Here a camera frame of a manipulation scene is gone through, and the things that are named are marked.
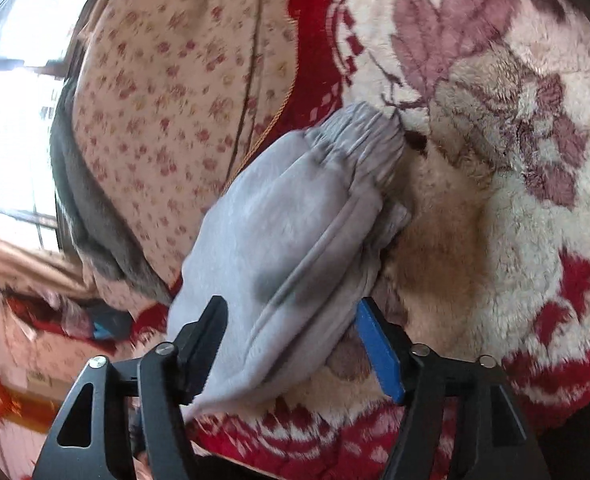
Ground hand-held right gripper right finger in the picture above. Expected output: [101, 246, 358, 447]
[356, 297, 548, 480]

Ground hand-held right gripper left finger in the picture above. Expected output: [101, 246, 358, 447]
[34, 295, 228, 480]

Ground grey pants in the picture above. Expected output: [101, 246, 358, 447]
[167, 101, 412, 423]

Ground grey plush blanket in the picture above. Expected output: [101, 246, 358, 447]
[50, 80, 176, 306]

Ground floral plush blanket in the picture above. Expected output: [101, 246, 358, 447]
[130, 0, 590, 461]

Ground floral patterned pillow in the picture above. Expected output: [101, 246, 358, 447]
[72, 0, 350, 306]

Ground window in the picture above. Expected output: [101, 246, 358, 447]
[0, 0, 106, 256]

